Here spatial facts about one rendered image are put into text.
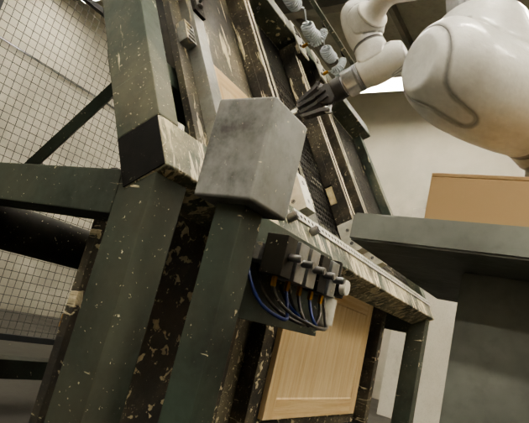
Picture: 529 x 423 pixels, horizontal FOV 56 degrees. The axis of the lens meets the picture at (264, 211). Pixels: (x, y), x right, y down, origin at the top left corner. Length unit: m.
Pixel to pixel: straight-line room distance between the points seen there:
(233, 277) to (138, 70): 0.49
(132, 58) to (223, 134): 0.34
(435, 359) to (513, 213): 4.35
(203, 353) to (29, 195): 0.58
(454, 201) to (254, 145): 0.31
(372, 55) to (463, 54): 0.89
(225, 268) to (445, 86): 0.42
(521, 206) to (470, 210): 0.06
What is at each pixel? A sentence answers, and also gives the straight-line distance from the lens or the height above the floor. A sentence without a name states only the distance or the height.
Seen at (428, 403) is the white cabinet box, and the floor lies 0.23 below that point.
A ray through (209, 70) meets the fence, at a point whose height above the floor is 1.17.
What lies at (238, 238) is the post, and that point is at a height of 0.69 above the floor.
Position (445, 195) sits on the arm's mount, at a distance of 0.71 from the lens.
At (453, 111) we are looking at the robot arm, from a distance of 0.75.
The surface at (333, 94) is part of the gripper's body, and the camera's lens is 1.63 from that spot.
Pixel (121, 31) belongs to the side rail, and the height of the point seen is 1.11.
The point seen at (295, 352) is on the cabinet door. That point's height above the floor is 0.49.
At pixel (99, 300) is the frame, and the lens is 0.93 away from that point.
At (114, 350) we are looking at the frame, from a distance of 0.92.
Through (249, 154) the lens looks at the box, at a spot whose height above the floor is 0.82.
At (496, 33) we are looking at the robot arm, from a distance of 0.77.
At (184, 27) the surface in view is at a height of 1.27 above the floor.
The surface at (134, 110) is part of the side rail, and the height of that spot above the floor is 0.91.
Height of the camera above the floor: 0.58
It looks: 12 degrees up
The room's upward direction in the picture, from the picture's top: 14 degrees clockwise
